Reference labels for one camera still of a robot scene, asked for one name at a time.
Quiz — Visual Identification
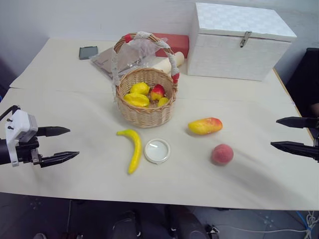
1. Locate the white floor cable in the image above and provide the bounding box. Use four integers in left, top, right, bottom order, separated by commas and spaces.
216, 211, 319, 239

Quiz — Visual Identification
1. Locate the yellow starfruit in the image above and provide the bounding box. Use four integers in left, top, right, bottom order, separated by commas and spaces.
123, 92, 151, 108

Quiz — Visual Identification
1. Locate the clear bag with brown cardboard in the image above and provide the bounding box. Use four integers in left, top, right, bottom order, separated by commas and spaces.
90, 46, 141, 81

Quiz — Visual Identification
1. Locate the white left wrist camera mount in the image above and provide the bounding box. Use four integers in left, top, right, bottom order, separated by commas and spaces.
4, 109, 39, 167

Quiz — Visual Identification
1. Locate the blue floor cable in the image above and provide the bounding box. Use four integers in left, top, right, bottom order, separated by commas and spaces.
295, 210, 313, 229

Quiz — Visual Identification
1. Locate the red flat box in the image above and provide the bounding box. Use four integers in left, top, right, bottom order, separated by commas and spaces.
149, 32, 190, 59

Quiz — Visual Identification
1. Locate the yellow lumpy fruit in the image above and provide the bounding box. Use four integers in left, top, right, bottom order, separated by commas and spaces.
130, 82, 151, 96

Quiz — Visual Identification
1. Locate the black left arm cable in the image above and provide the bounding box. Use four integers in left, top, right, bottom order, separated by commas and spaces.
0, 105, 21, 121

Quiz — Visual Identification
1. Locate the white woven storage box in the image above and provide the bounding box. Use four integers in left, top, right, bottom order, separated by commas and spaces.
186, 2, 298, 82

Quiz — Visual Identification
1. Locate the pink peach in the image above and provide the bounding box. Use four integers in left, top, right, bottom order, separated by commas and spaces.
211, 143, 234, 166

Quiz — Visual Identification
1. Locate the cream paper roll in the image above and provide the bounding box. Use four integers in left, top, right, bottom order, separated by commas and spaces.
152, 51, 185, 76

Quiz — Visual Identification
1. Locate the red yellow apple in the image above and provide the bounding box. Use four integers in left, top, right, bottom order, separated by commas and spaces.
150, 84, 166, 101

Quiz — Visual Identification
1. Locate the yellow red mango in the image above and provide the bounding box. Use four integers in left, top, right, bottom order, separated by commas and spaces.
187, 117, 223, 136

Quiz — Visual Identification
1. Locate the dark grey phone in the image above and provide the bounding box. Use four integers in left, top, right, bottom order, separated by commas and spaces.
79, 46, 99, 61

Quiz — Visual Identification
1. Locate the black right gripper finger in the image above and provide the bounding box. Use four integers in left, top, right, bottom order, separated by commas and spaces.
276, 116, 319, 129
270, 140, 319, 163

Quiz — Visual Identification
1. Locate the metal box latch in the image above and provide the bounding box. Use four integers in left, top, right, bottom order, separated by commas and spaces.
239, 31, 253, 48

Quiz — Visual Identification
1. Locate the wicker basket with lace handle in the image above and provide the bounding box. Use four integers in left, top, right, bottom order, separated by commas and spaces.
111, 31, 181, 128

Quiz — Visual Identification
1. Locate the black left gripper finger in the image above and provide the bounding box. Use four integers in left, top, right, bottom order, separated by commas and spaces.
36, 126, 71, 138
39, 150, 80, 168

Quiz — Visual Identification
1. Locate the white round lid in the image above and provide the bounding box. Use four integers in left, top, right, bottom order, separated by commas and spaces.
143, 138, 172, 165

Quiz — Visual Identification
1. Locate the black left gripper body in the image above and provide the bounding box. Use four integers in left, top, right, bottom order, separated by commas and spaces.
15, 135, 42, 168

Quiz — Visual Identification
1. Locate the yellow banana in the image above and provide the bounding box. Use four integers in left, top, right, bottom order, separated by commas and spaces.
116, 128, 143, 175

